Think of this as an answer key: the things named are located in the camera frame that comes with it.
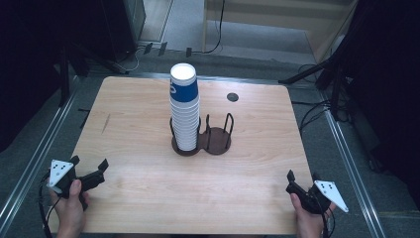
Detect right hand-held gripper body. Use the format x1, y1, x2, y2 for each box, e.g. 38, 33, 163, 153
285, 180, 350, 215

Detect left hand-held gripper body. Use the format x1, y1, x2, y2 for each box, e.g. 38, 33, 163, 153
47, 159, 89, 211

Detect dark brown cup holder rack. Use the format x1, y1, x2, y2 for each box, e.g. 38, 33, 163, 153
168, 112, 235, 157

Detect stack of paper cups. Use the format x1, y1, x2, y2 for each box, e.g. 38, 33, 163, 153
169, 98, 201, 152

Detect person's right hand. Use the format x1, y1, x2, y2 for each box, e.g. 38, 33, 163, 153
290, 192, 337, 238

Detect person's left hand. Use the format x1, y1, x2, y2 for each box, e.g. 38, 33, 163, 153
49, 178, 91, 238

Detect yellow floor tape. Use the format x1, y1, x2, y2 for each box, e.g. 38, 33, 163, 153
377, 209, 420, 220

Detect black metal stand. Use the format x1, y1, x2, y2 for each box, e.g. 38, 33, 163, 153
277, 54, 346, 122
58, 41, 131, 107

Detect dark curtain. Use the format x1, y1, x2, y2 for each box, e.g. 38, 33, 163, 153
0, 0, 104, 153
340, 0, 420, 212

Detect dark cabinet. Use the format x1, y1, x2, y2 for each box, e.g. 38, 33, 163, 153
100, 0, 147, 62

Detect light wooden panel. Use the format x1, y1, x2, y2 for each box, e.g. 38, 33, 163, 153
202, 0, 360, 63

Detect right hand-held gripper black cable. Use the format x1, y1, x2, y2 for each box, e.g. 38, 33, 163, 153
321, 207, 336, 238

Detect hand-held gripper black cable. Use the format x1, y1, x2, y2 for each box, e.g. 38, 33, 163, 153
321, 207, 336, 238
38, 172, 62, 238

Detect silver floor rail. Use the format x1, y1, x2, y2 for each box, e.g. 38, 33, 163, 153
0, 75, 80, 229
321, 108, 387, 238

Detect left hand-held gripper black cable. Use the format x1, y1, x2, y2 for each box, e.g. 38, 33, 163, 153
38, 172, 62, 238

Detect black floor cables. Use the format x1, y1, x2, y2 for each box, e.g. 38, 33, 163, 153
291, 63, 332, 135

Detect white floor cable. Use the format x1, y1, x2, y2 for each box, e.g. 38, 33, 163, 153
121, 49, 143, 73

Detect black hanging cable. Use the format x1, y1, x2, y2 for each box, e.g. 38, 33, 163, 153
191, 0, 226, 56

